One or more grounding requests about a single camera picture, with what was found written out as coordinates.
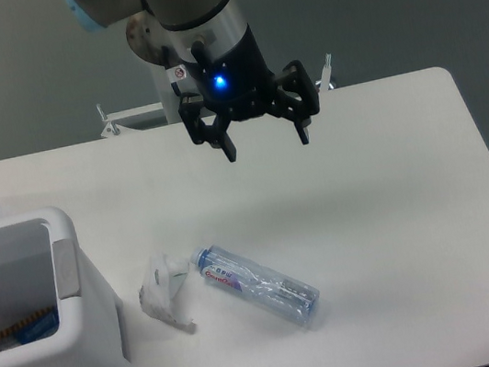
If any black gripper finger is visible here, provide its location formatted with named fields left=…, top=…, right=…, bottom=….
left=270, top=60, right=320, bottom=145
left=178, top=93, right=237, bottom=163

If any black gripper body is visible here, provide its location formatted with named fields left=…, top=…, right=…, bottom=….
left=186, top=29, right=277, bottom=122

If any clear plastic bottle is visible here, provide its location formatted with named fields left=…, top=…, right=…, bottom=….
left=190, top=245, right=320, bottom=327

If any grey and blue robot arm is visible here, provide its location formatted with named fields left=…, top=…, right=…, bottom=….
left=64, top=0, right=320, bottom=162

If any blue and orange trash packet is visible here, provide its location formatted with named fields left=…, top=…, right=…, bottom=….
left=0, top=306, right=60, bottom=350

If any white plastic trash can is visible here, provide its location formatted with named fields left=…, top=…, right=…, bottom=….
left=0, top=207, right=133, bottom=367

